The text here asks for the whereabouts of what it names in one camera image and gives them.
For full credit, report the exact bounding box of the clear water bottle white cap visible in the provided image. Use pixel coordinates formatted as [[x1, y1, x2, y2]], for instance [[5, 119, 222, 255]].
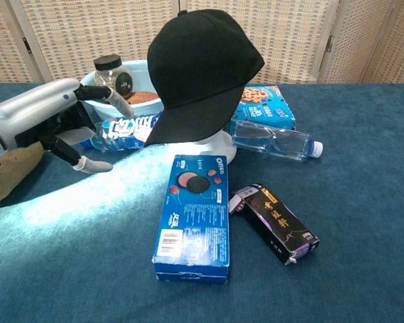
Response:
[[229, 119, 325, 162]]

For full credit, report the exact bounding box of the glass jar black lid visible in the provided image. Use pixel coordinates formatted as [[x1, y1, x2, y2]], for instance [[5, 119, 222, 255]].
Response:
[[93, 55, 134, 99]]

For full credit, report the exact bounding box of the blue felt tablecloth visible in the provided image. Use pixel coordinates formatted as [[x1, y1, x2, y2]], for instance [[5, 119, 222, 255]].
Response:
[[0, 82, 404, 323]]

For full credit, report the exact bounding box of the light blue plastic basin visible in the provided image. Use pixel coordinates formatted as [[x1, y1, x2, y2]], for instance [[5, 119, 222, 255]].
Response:
[[79, 59, 165, 121]]

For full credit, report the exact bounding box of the blue chocolate chip cookie box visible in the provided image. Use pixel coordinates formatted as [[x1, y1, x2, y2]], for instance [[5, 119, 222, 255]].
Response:
[[226, 85, 297, 132]]

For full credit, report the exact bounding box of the brown capybara plush toy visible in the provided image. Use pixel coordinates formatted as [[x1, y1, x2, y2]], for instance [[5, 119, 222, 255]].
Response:
[[0, 141, 45, 209]]

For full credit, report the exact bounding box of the blue label drink bottle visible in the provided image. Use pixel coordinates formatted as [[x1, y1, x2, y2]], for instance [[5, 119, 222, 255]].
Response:
[[80, 112, 163, 153]]

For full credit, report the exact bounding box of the blue Oreo cookie box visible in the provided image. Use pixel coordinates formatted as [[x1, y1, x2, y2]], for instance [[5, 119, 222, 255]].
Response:
[[151, 154, 231, 285]]

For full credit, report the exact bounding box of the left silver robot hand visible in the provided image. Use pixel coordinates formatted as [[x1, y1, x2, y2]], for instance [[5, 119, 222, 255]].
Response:
[[0, 78, 135, 174]]

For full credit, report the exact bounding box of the black baseball cap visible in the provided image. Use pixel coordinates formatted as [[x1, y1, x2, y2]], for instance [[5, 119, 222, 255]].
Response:
[[143, 9, 266, 148]]

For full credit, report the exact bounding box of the white mannequin head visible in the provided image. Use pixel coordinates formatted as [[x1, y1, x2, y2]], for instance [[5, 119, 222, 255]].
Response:
[[191, 129, 238, 165]]

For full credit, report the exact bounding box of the woven folding screen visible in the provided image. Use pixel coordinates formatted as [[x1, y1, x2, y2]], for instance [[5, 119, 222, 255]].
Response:
[[0, 0, 404, 85]]

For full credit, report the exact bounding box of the black snack packet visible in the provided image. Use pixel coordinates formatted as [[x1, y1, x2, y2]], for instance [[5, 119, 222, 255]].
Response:
[[228, 183, 321, 267]]

